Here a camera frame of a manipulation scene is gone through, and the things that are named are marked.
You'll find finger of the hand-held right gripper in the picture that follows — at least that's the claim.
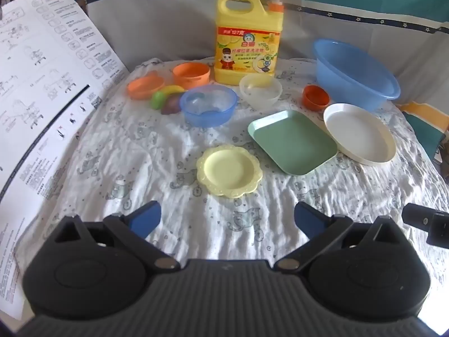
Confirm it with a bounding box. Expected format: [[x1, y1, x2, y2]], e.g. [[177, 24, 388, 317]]
[[402, 202, 436, 233]]

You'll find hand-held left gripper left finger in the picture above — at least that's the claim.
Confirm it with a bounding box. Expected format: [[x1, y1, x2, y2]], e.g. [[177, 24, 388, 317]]
[[52, 200, 181, 273]]

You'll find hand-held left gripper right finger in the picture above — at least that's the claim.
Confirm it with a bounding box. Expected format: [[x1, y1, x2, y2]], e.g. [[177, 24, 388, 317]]
[[274, 201, 404, 273]]

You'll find green rectangular plate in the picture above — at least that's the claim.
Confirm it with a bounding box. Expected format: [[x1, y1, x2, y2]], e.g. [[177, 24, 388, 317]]
[[247, 110, 339, 176]]

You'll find yellow scalloped plate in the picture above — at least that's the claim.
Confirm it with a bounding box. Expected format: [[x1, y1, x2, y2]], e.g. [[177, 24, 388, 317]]
[[196, 145, 264, 198]]

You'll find white round plate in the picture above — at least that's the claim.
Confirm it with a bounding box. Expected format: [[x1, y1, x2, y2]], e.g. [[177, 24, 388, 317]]
[[323, 103, 397, 166]]

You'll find clear blue plastic bowl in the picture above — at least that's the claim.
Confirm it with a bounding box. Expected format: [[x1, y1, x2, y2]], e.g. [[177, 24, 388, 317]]
[[180, 85, 239, 128]]

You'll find white printed blanket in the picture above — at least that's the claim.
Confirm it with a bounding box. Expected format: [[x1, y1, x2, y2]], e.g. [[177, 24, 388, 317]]
[[16, 56, 449, 264]]

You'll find teal yellow striped cloth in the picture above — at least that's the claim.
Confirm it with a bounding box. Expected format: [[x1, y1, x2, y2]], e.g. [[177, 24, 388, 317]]
[[398, 101, 447, 164]]

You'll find small orange bowl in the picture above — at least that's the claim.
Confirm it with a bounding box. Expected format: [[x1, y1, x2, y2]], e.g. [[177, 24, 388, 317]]
[[302, 85, 331, 112]]

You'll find flat orange dish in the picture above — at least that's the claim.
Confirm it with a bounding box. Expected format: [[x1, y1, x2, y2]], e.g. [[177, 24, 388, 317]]
[[127, 74, 165, 101]]

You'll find translucent white plastic bowl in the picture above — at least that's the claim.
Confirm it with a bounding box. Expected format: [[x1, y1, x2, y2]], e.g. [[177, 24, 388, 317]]
[[239, 74, 283, 110]]

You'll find orange toy pot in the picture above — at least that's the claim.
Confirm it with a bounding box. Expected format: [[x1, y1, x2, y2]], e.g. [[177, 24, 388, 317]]
[[173, 62, 211, 90]]

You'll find large blue plastic basin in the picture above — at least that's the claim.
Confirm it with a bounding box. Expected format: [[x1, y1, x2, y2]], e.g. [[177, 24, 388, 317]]
[[313, 38, 401, 112]]

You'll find white instruction sheet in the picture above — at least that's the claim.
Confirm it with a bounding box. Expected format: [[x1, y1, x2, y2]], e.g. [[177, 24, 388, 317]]
[[0, 0, 130, 320]]

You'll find yellow detergent jug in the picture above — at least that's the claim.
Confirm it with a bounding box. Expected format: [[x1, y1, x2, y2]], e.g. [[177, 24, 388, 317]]
[[214, 0, 285, 85]]

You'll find grey teal starred bedding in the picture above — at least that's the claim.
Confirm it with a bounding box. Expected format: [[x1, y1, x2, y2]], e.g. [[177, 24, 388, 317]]
[[82, 0, 449, 76]]

